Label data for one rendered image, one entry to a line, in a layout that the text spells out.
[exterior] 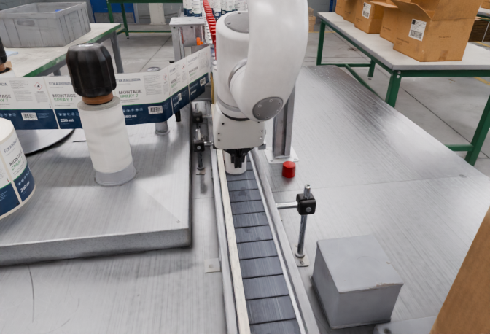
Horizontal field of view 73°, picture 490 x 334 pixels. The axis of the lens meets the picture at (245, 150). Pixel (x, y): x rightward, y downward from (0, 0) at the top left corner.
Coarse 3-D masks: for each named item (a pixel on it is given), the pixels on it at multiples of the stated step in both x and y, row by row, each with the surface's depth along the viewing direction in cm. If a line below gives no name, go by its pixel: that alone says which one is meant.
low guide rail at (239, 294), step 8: (224, 168) 74; (224, 176) 71; (224, 184) 69; (224, 192) 66; (224, 200) 64; (224, 208) 63; (232, 224) 58; (232, 232) 57; (232, 240) 55; (232, 248) 53; (232, 256) 52; (232, 264) 51; (232, 272) 51; (240, 272) 49; (240, 280) 48; (240, 288) 47; (240, 296) 46; (240, 304) 45; (240, 312) 44; (240, 320) 43; (248, 320) 43; (240, 328) 42; (248, 328) 42
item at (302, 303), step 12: (252, 156) 70; (264, 180) 62; (264, 192) 59; (276, 216) 53; (276, 228) 51; (288, 252) 47; (288, 264) 45; (300, 288) 41; (300, 300) 40; (300, 312) 39; (312, 324) 37
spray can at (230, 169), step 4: (228, 156) 75; (228, 160) 76; (228, 164) 76; (232, 164) 76; (244, 164) 77; (228, 168) 77; (232, 168) 76; (236, 168) 76; (240, 168) 77; (244, 168) 78; (228, 172) 77; (232, 172) 77; (236, 172) 77; (240, 172) 77; (244, 172) 78
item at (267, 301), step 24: (240, 192) 72; (240, 216) 65; (264, 216) 65; (240, 240) 60; (264, 240) 60; (240, 264) 55; (264, 264) 55; (264, 288) 51; (264, 312) 48; (288, 312) 48
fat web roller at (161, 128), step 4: (148, 68) 88; (152, 68) 89; (156, 68) 89; (156, 124) 94; (160, 124) 94; (164, 124) 94; (156, 128) 95; (160, 128) 95; (164, 128) 95; (168, 128) 98; (156, 132) 96; (160, 132) 96; (164, 132) 96; (168, 132) 96
